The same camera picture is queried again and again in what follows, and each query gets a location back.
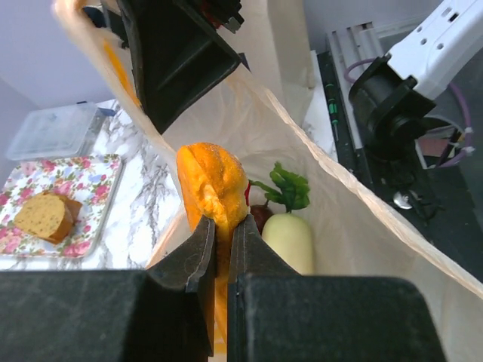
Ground orange baguette bread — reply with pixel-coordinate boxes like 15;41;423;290
177;143;248;341

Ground red chili pepper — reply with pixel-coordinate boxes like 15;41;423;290
245;180;251;206

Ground orange plastic grocery bag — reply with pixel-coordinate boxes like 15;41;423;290
52;1;482;361

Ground floral pattern tray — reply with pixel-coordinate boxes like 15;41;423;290
1;154;123;259

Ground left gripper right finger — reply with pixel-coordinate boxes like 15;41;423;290
227;216;446;361

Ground white daikon radish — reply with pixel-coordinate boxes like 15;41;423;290
250;161;315;275

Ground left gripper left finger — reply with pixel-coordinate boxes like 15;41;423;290
1;218;216;361

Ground dark brown round vegetable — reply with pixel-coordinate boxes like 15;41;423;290
250;204;274;234

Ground brown bread slices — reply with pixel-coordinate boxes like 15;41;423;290
14;192;82;244

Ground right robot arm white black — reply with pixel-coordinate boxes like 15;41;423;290
118;1;482;159

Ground clear plastic compartment box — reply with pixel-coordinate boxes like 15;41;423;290
6;103;105;161

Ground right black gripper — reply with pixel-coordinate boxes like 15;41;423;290
117;0;245;133

